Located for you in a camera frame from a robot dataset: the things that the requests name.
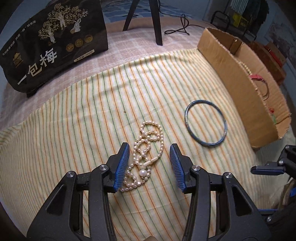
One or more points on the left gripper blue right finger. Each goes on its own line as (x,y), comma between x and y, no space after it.
(220,209)

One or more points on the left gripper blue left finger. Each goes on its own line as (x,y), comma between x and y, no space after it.
(78,207)

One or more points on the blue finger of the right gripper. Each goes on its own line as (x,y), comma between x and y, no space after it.
(274,169)

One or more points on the cream pearl necklace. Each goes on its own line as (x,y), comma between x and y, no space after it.
(139,170)

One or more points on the red strap wristwatch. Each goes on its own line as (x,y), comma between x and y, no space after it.
(261,84)

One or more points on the dark blue bangle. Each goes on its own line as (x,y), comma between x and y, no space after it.
(199,126)

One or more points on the yellow striped bed sheet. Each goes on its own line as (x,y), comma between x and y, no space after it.
(80,127)

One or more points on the brown cardboard box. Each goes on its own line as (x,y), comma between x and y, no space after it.
(233,60)

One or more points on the orange cloth covered box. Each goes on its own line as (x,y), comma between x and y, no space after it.
(270,60)

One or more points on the pink checkered blanket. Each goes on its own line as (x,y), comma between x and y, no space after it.
(123,46)

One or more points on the black gift bag gold print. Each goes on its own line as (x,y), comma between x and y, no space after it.
(52,41)

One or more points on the yellow black box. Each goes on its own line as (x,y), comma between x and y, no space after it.
(239,21)

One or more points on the black clothes rack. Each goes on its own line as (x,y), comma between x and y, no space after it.
(255,12)

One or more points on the black tripod stand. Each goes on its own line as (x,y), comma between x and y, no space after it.
(148,22)

